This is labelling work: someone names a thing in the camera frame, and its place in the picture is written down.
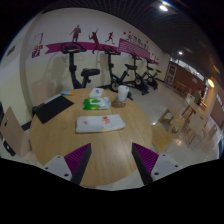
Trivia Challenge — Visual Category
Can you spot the round brown coaster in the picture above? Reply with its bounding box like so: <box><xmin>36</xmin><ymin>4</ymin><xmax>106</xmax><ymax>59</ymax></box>
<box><xmin>111</xmin><ymin>99</ymin><xmax>128</xmax><ymax>108</ymax></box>

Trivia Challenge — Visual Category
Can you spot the purple orange wall poster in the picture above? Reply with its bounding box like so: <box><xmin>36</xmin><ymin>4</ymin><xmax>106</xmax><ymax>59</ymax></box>
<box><xmin>31</xmin><ymin>44</ymin><xmax>44</xmax><ymax>59</ymax></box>

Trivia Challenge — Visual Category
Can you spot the wooden chairs and tables group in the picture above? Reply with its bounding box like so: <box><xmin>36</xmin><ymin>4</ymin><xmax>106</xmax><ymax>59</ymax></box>
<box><xmin>151</xmin><ymin>93</ymin><xmax>221</xmax><ymax>156</ymax></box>

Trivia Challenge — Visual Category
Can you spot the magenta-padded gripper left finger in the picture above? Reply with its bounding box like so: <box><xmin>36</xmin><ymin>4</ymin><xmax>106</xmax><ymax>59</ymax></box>
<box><xmin>42</xmin><ymin>143</ymin><xmax>93</xmax><ymax>186</ymax></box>

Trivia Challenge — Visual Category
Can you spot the white purple wall poster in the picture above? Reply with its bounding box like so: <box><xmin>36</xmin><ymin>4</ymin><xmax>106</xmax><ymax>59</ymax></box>
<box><xmin>33</xmin><ymin>32</ymin><xmax>45</xmax><ymax>46</ymax></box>

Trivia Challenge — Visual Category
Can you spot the white printed towel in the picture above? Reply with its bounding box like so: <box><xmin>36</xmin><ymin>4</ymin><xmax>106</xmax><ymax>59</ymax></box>
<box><xmin>75</xmin><ymin>114</ymin><xmax>126</xmax><ymax>134</ymax></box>

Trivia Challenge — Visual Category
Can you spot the light wooden chair with cutout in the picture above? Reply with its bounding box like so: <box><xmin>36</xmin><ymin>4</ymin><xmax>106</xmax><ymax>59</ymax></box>
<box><xmin>0</xmin><ymin>106</ymin><xmax>32</xmax><ymax>158</ymax></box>

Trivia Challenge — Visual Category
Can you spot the blue orange tube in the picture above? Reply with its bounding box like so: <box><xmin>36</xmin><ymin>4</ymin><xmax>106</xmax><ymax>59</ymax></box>
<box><xmin>60</xmin><ymin>90</ymin><xmax>75</xmax><ymax>97</ymax></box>

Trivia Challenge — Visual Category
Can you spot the magenta sports wall banner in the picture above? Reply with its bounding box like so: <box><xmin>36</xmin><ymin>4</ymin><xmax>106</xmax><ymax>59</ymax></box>
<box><xmin>44</xmin><ymin>24</ymin><xmax>160</xmax><ymax>66</ymax></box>

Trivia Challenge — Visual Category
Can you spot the person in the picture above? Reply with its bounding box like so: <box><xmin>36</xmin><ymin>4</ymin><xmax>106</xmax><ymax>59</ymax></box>
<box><xmin>195</xmin><ymin>88</ymin><xmax>204</xmax><ymax>105</ymax></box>

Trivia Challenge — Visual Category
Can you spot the white lidded cup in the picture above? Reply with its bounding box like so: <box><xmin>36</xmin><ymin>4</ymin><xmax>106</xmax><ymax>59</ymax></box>
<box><xmin>116</xmin><ymin>84</ymin><xmax>130</xmax><ymax>103</ymax></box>

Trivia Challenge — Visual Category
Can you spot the black exercise bike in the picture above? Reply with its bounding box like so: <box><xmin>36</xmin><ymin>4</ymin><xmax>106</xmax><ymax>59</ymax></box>
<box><xmin>102</xmin><ymin>45</ymin><xmax>150</xmax><ymax>96</ymax></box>
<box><xmin>146</xmin><ymin>59</ymin><xmax>162</xmax><ymax>90</ymax></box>
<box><xmin>129</xmin><ymin>52</ymin><xmax>158</xmax><ymax>91</ymax></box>
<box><xmin>60</xmin><ymin>42</ymin><xmax>101</xmax><ymax>90</ymax></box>

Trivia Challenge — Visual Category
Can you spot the small white tissue pack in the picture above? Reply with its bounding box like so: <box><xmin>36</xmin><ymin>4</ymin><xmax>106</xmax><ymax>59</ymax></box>
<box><xmin>88</xmin><ymin>87</ymin><xmax>105</xmax><ymax>99</ymax></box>

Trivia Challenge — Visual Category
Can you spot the green white wet wipes pack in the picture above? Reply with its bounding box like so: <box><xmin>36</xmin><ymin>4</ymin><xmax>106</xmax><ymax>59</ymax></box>
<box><xmin>82</xmin><ymin>96</ymin><xmax>112</xmax><ymax>111</ymax></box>

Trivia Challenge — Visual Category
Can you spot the grey wall plate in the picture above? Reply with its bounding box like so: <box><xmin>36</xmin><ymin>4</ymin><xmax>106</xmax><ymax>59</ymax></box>
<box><xmin>6</xmin><ymin>44</ymin><xmax>17</xmax><ymax>56</ymax></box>

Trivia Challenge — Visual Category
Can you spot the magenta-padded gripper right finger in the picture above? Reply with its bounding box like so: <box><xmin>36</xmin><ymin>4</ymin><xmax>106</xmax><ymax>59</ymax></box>
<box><xmin>131</xmin><ymin>142</ymin><xmax>183</xmax><ymax>186</ymax></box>

